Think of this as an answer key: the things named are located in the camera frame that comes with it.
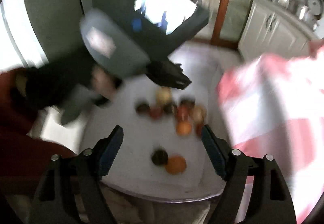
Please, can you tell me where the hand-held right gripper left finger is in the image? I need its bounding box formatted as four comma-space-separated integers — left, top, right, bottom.
28, 125, 124, 224

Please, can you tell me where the dark purple passion fruit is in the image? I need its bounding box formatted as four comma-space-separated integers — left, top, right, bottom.
180, 98, 195, 108

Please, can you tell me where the dark glossy box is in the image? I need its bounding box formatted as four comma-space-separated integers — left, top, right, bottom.
133, 0, 210, 59

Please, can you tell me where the large red tomato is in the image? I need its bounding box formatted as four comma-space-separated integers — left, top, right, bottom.
177, 106, 190, 121

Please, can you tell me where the white box with purple rim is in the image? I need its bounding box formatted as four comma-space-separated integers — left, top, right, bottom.
28, 39, 248, 202

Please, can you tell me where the small orange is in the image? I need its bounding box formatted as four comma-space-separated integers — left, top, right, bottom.
176, 121, 192, 136

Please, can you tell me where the red white checked tablecloth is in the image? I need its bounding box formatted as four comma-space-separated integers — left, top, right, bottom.
216, 39, 324, 224

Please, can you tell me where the large orange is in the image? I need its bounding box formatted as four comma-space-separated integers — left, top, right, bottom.
165, 155, 187, 175

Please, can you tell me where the small striped yellow melon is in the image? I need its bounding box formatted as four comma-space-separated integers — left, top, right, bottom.
156, 87, 172, 104

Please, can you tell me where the white kitchen cabinet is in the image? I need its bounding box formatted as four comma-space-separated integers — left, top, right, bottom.
238, 0, 317, 63

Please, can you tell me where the round grey appliance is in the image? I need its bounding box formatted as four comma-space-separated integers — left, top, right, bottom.
305, 0, 323, 22

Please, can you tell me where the brown wooden post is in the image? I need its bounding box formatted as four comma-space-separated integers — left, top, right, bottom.
211, 0, 236, 46

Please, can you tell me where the large striped yellow melon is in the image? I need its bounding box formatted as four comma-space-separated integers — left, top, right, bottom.
192, 105, 207, 123

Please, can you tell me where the person's red clothing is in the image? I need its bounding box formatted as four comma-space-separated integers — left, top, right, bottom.
0, 67, 76, 179

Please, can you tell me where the dark avocado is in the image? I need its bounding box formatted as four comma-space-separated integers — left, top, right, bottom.
151, 149, 169, 166

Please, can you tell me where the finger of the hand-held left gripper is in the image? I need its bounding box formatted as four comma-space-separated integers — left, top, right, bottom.
147, 61, 192, 90

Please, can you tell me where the person's left hand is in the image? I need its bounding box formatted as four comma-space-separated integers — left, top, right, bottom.
15, 62, 123, 108

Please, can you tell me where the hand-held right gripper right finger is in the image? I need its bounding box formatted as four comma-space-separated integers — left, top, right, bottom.
201, 125, 298, 224

